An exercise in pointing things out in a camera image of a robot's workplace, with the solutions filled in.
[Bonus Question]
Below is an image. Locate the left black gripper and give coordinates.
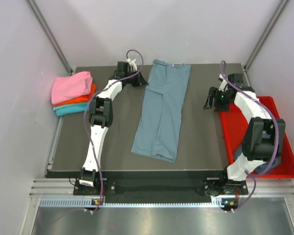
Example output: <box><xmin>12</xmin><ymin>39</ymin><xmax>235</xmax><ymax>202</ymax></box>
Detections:
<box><xmin>124</xmin><ymin>69</ymin><xmax>147</xmax><ymax>87</ymax></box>

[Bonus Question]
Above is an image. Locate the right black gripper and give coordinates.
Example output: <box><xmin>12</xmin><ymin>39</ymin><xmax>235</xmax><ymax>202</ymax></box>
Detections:
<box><xmin>203</xmin><ymin>87</ymin><xmax>232</xmax><ymax>112</ymax></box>

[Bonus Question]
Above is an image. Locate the grey-blue polo shirt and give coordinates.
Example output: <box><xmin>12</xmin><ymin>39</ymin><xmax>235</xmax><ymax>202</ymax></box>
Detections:
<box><xmin>131</xmin><ymin>60</ymin><xmax>191</xmax><ymax>163</ymax></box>

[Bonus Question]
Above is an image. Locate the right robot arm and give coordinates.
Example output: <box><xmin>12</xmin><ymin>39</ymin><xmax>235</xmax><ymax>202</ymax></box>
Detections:
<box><xmin>203</xmin><ymin>73</ymin><xmax>286</xmax><ymax>194</ymax></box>

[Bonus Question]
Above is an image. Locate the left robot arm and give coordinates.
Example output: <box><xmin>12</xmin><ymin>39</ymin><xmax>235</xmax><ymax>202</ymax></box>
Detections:
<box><xmin>79</xmin><ymin>59</ymin><xmax>148</xmax><ymax>194</ymax></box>

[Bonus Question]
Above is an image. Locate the grey-blue shirt in bin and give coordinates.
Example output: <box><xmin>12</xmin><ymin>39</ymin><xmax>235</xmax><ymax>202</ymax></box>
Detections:
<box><xmin>232</xmin><ymin>146</ymin><xmax>282</xmax><ymax>175</ymax></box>

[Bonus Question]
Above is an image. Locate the folded orange t-shirt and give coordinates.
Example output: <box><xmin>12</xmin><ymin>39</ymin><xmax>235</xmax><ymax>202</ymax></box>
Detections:
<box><xmin>54</xmin><ymin>84</ymin><xmax>97</xmax><ymax>107</ymax></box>

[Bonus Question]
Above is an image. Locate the folded teal t-shirt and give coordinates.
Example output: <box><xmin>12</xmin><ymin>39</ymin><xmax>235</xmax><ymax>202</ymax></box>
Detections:
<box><xmin>53</xmin><ymin>102</ymin><xmax>89</xmax><ymax>116</ymax></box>

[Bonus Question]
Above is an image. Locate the folded pink t-shirt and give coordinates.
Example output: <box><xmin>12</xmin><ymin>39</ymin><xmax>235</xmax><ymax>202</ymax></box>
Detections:
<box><xmin>51</xmin><ymin>71</ymin><xmax>93</xmax><ymax>105</ymax></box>

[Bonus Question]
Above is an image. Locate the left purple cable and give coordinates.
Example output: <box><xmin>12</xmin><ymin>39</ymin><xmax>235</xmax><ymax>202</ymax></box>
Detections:
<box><xmin>83</xmin><ymin>49</ymin><xmax>145</xmax><ymax>213</ymax></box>

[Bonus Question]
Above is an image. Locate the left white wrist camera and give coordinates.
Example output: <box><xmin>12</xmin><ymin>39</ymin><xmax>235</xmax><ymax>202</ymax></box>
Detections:
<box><xmin>126</xmin><ymin>58</ymin><xmax>138</xmax><ymax>72</ymax></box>

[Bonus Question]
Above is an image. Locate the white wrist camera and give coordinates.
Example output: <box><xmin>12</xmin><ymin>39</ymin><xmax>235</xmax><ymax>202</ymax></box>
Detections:
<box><xmin>218</xmin><ymin>74</ymin><xmax>228</xmax><ymax>92</ymax></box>
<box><xmin>126</xmin><ymin>58</ymin><xmax>138</xmax><ymax>72</ymax></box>

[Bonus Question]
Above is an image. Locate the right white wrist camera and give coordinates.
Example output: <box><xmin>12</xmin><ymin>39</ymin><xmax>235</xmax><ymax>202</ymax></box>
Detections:
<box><xmin>218</xmin><ymin>74</ymin><xmax>228</xmax><ymax>92</ymax></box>

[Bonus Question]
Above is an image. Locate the aluminium frame rail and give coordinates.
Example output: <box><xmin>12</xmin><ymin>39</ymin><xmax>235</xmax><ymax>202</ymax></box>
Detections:
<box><xmin>29</xmin><ymin>178</ymin><xmax>294</xmax><ymax>198</ymax></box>

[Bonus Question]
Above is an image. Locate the grey slotted cable duct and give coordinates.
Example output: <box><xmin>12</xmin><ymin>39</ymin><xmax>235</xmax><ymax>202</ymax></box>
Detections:
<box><xmin>39</xmin><ymin>197</ymin><xmax>235</xmax><ymax>208</ymax></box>

